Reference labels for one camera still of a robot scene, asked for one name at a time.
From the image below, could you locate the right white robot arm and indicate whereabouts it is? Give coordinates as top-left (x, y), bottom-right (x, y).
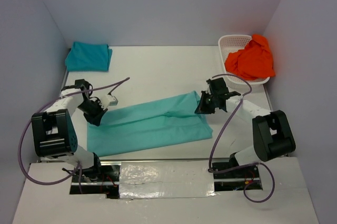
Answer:
top-left (195, 78), bottom-right (296, 177)

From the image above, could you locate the purple cable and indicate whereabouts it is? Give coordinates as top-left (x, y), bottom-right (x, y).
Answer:
top-left (207, 74), bottom-right (276, 203)
top-left (17, 77), bottom-right (131, 193)

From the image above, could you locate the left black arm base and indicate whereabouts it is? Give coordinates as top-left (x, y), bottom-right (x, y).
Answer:
top-left (69, 164), bottom-right (121, 199)

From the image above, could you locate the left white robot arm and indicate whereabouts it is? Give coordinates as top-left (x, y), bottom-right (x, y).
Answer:
top-left (31, 79), bottom-right (107, 181)

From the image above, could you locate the teal t-shirt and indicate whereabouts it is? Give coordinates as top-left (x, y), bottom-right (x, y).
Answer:
top-left (65, 42), bottom-right (113, 72)

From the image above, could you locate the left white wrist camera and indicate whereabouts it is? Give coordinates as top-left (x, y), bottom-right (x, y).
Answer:
top-left (100, 94), bottom-right (118, 109)

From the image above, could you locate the orange t-shirt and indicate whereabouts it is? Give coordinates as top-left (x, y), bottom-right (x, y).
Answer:
top-left (224, 34), bottom-right (275, 80)

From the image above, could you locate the light turquoise t-shirt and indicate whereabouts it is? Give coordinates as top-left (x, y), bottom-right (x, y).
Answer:
top-left (86, 91), bottom-right (213, 157)

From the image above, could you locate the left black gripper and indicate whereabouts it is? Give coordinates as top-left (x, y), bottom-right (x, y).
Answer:
top-left (77, 99), bottom-right (107, 126)

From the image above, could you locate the silver foil tape sheet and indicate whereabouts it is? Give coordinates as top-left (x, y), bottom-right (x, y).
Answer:
top-left (119, 161), bottom-right (215, 199)

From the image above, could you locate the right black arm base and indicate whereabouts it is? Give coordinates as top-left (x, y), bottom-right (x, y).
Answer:
top-left (213, 166), bottom-right (262, 192)

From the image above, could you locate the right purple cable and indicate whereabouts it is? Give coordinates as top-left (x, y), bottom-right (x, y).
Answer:
top-left (207, 74), bottom-right (276, 203)

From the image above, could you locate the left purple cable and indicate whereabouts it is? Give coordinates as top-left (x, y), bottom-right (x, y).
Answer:
top-left (17, 77), bottom-right (131, 193)

